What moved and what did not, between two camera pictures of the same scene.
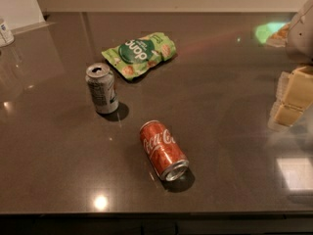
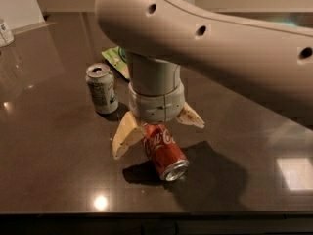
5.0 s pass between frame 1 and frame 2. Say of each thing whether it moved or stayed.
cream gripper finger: moved
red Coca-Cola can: stayed
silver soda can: stayed
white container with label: stayed
